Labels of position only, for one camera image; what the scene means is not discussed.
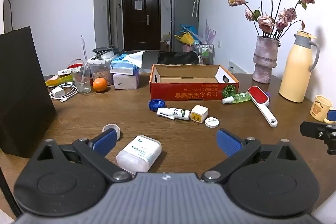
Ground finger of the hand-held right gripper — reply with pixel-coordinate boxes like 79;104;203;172
325;109;336;123
300;121;336;155

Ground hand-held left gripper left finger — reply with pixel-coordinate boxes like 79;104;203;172
31;128;132;182

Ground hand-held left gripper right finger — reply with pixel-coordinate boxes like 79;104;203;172
201;128;305;184

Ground white tape roll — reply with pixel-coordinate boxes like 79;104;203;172
102;123;121;140

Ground white round lid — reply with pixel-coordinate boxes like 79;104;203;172
205;117;220;128

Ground white plastic box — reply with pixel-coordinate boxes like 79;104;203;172
116;135;162;173

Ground cream cube box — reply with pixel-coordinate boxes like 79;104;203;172
190;105;209;124

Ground red and white lint brush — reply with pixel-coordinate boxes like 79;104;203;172
247;86;278;128

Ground white spray bottle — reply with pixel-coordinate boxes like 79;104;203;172
156;107;191;121

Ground red cardboard box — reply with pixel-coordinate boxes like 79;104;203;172
150;64;240;101

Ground cream bear mug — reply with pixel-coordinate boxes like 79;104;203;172
310;95;333;122

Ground green spray bottle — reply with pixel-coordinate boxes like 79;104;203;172
222;92;252;104

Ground orange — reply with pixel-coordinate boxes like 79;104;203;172
92;78;108;93

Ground cream thermos jug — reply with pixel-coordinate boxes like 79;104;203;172
279;30;320;103

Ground clear glass cup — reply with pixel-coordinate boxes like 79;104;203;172
71;65;92;94

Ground blue ribbed cap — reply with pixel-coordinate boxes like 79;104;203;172
148;99;166;112

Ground clear plastic food container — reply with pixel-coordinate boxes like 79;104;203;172
88;57;114;86

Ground white charger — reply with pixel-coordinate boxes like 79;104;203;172
50;87;67;99

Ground clear straw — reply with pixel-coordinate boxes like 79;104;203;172
80;64;89;83

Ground yellow packet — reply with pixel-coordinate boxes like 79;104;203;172
45;74;73;86

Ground blue tissue pack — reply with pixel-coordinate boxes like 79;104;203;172
110;51;146;75

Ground red bucket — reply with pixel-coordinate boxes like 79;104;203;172
67;59;85;69

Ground pink ribbed vase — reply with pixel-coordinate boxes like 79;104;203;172
252;36;281;84

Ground black and white object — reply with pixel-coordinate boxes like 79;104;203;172
92;46;118;60

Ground rolling cart with bottles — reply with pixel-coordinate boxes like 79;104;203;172
197;43;216;65

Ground white mop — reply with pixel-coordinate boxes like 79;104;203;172
81;35;88;64

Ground black paper bag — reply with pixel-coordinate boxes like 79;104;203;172
0;0;57;157

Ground dried rose bouquet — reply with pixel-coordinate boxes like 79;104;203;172
227;0;316;41

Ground dark brown door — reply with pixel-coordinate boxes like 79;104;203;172
122;0;161;51

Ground blue hangers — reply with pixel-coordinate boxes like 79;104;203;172
178;25;198;36

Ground grey fridge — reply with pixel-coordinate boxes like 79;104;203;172
171;0;200;52

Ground white folded umbrella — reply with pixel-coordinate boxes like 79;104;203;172
192;0;201;17

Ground white charger cable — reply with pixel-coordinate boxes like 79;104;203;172
56;82;79;103

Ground white wall heater panel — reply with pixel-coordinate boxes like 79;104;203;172
228;61;247;73

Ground black cord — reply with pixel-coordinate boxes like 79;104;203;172
0;166;23;218

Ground side doorway frame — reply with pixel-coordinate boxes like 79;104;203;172
106;0;118;47

